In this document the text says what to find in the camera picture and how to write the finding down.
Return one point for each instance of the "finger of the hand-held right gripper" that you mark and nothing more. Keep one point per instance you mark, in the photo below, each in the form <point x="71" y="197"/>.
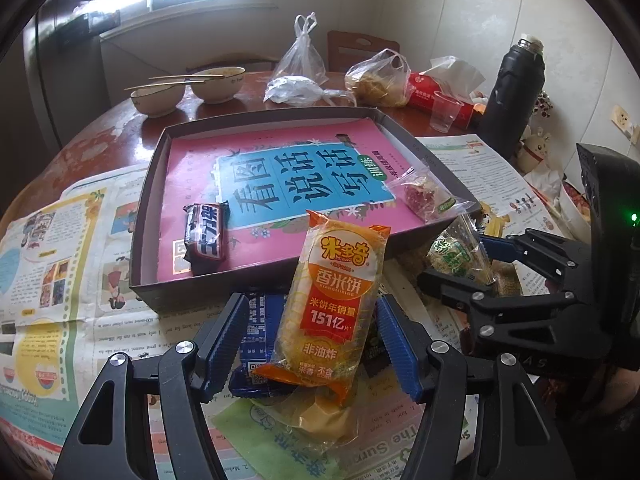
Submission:
<point x="450" y="285"/>
<point x="492" y="247"/>

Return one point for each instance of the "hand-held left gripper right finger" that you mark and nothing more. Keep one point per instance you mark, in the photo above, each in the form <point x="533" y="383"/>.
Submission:
<point x="395" y="340"/>

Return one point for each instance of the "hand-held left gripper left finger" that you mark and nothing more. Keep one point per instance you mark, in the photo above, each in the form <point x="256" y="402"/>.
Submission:
<point x="227" y="340"/>

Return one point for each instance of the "clear packet with green label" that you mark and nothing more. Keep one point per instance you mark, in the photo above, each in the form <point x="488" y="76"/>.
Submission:
<point x="450" y="252"/>

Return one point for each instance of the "blue snack packet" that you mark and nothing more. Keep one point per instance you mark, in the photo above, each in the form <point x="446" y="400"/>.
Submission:
<point x="260" y="345"/>

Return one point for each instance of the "grey cardboard box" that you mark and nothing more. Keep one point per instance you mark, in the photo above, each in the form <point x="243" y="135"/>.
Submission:
<point x="200" y="297"/>

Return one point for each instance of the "orange rice cracker packet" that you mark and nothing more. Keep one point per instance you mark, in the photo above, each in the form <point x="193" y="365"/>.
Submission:
<point x="330" y="300"/>

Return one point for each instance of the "dark snack packet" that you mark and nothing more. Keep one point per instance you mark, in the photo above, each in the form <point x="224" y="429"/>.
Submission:
<point x="375" y="355"/>

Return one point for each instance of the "clear packet with red snack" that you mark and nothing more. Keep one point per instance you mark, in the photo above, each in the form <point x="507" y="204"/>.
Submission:
<point x="425" y="195"/>

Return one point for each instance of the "newspaper with small pictures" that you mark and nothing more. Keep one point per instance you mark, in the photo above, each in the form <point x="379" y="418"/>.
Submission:
<point x="480" y="160"/>

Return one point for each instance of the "white rabbit figurine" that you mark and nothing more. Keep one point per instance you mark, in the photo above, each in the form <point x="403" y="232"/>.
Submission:
<point x="535" y="152"/>

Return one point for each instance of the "dark chocolate bar wrapper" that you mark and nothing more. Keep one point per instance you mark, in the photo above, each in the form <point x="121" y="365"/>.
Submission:
<point x="205" y="235"/>

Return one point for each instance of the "yellow candy packet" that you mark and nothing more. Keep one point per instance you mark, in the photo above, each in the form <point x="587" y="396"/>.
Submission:
<point x="315" y="417"/>

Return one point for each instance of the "clear plastic cup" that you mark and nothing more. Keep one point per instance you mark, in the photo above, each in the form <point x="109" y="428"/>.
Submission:
<point x="445" y="115"/>

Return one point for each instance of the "black thermos flask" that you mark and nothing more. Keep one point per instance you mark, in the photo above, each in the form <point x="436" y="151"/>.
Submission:
<point x="515" y="95"/>

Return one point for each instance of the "pink book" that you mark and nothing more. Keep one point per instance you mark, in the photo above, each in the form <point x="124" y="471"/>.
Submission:
<point x="200" y="185"/>

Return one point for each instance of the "red tissue pack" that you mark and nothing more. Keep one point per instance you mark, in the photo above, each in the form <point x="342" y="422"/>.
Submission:
<point x="425" y="92"/>

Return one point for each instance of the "newspaper with sunflower print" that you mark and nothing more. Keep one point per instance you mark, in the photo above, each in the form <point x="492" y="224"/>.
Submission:
<point x="65" y="260"/>

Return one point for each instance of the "plastic bag with yellow food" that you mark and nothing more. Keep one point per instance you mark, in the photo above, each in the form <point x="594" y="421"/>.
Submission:
<point x="375" y="82"/>

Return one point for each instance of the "white ceramic bowl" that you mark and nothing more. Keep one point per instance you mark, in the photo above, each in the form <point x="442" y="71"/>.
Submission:
<point x="160" y="102"/>
<point x="217" y="87"/>

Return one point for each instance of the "wooden chair with solid backrest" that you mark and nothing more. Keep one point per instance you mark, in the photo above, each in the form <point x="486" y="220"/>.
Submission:
<point x="350" y="45"/>

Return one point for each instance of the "crumpled white plastic bag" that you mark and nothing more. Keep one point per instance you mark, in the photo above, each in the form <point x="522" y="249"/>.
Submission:
<point x="292" y="91"/>

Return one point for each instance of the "tall clear plastic bag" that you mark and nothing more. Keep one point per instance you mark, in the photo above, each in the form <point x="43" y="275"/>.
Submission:
<point x="300" y="60"/>

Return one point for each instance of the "wooden chair with thin backrest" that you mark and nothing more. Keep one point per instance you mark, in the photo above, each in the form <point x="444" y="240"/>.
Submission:
<point x="235" y="58"/>

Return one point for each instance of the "silver refrigerator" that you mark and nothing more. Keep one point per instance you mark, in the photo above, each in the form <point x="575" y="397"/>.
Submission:
<point x="65" y="75"/>

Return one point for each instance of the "white wall socket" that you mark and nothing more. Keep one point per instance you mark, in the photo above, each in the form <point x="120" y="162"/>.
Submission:
<point x="625" y="122"/>

